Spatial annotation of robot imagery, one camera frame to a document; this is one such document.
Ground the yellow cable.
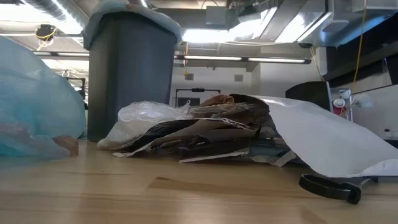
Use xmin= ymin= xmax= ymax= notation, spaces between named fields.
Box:
xmin=353 ymin=0 xmax=368 ymax=85

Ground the brown paper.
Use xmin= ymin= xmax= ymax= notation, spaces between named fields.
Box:
xmin=188 ymin=93 xmax=271 ymax=125

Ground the small brown scrap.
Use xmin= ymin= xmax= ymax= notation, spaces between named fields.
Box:
xmin=52 ymin=134 xmax=80 ymax=157

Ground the red white container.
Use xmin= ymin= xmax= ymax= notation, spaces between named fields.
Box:
xmin=330 ymin=88 xmax=354 ymax=122

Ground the black printed mat packaging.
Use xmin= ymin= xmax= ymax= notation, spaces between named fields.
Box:
xmin=112 ymin=117 xmax=261 ymax=164

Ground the silver ventilation duct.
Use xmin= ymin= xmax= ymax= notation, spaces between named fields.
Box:
xmin=217 ymin=0 xmax=389 ymax=47

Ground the white packaging with dark pictures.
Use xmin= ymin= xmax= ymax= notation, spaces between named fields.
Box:
xmin=248 ymin=138 xmax=297 ymax=167

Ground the blue plastic bag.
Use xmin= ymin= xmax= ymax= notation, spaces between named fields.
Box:
xmin=0 ymin=35 xmax=87 ymax=160

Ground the grey plastic trash bin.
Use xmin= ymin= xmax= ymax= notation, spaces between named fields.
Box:
xmin=86 ymin=12 xmax=178 ymax=142

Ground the dark looped cable tie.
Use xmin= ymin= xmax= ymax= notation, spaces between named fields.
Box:
xmin=298 ymin=173 xmax=380 ymax=205

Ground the ceiling light bar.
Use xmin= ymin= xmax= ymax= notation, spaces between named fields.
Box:
xmin=32 ymin=51 xmax=90 ymax=58
xmin=174 ymin=55 xmax=312 ymax=65

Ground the black yellow ceiling device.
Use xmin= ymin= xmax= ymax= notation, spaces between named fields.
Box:
xmin=34 ymin=24 xmax=57 ymax=42

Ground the white paper bag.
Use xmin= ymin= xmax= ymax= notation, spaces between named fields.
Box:
xmin=251 ymin=95 xmax=398 ymax=178

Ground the white plastic pouch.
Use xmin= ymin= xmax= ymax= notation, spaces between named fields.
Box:
xmin=96 ymin=100 xmax=193 ymax=151

